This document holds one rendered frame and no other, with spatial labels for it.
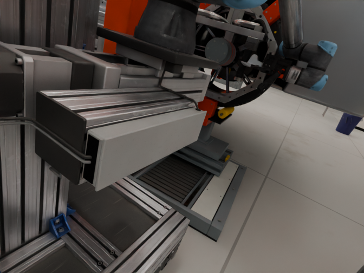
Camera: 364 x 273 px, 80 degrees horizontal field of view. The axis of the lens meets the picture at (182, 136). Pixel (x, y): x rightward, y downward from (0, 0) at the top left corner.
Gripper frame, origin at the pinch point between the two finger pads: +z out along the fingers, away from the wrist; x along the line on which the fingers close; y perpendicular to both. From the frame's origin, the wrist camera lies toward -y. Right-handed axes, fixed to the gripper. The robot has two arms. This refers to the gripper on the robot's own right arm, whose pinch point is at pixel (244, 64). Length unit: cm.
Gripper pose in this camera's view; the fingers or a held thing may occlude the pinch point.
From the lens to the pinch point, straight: 114.2
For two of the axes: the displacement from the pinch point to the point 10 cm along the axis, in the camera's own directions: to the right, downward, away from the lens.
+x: -4.1, 2.5, -8.8
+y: 2.8, -8.8, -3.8
